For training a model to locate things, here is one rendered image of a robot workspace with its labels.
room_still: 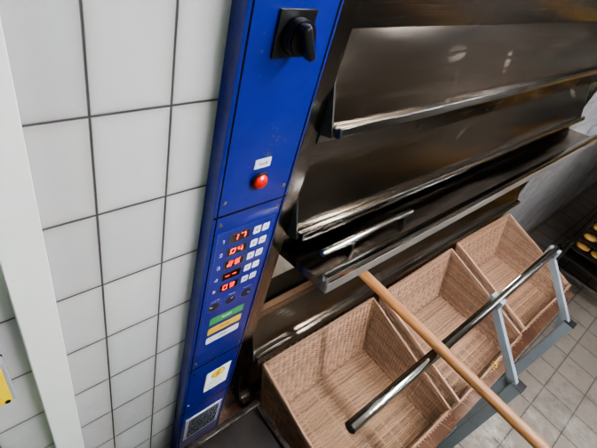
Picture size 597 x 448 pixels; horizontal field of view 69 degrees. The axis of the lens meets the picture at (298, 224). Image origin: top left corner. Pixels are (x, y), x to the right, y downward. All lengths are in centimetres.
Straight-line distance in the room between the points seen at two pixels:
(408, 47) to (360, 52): 14
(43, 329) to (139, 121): 35
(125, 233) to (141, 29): 30
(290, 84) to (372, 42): 23
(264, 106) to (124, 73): 20
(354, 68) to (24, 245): 57
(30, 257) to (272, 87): 38
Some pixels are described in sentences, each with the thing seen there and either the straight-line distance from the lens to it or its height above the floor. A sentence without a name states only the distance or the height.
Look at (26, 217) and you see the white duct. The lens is 58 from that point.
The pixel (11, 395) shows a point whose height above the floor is 143.
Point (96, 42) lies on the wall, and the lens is 52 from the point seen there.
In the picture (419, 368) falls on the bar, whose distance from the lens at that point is 121.
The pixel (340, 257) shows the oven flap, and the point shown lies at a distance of 101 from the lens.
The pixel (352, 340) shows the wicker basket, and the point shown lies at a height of 69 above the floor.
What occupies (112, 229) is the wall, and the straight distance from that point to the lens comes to 67.
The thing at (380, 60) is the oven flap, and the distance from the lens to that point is 86.
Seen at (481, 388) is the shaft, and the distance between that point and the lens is 124.
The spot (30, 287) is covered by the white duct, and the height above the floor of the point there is 157.
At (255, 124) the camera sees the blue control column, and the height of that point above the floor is 177.
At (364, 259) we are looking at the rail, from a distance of 99.
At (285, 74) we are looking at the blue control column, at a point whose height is 184.
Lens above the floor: 209
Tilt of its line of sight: 40 degrees down
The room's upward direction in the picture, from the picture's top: 19 degrees clockwise
